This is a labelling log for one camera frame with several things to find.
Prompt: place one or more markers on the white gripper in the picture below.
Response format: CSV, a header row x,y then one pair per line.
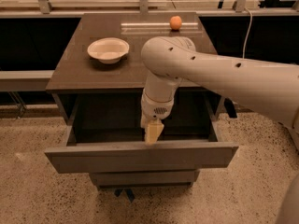
x,y
154,108

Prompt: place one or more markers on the grey top drawer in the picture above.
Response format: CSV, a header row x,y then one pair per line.
x,y
188,142

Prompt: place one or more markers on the grey drawer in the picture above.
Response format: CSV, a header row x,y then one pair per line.
x,y
125,179
188,142

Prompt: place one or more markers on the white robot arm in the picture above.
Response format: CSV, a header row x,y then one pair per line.
x,y
269,89

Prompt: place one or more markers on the grey drawer cabinet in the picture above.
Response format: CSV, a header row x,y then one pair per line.
x,y
111,90

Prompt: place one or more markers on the grey bottom drawer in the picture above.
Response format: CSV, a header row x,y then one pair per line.
x,y
125,179

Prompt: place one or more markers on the blue tape cross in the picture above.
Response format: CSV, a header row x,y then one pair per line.
x,y
129,193

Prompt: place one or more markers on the white bowl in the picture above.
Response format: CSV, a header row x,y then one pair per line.
x,y
108,50

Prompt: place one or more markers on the orange fruit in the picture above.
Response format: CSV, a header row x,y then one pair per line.
x,y
175,23

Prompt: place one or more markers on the metal window railing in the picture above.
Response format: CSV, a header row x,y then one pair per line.
x,y
143,3

